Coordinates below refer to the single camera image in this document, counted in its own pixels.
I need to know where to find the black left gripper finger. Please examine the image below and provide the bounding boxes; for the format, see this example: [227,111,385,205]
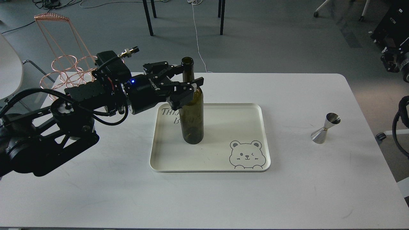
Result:
[159,77,204,110]
[143,61,183,84]

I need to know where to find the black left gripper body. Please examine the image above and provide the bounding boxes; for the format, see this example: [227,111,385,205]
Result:
[125,74,170,115]

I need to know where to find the dark green wine bottle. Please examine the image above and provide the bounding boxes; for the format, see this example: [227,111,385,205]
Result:
[179,57,204,144]

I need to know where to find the steel double jigger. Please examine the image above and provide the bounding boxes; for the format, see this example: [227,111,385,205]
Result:
[311,113,341,144]

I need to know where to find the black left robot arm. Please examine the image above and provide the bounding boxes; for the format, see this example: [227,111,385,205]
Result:
[1,47,204,177]

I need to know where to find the cream bear serving tray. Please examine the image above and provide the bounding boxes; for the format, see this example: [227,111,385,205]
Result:
[150,103,271,173]

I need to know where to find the black table legs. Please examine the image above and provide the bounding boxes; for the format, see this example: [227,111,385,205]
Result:
[142,0,226,36]

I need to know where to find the black equipment case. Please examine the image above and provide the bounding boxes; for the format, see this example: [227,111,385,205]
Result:
[370,0,409,53]

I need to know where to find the copper wire bottle rack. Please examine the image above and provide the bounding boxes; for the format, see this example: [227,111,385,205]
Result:
[34,13,96,89]

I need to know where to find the white floor cable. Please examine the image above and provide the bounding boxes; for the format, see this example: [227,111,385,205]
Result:
[187,0,213,73]

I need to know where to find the black corrugated right cable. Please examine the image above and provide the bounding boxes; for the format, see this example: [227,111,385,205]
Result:
[392,96,409,159]

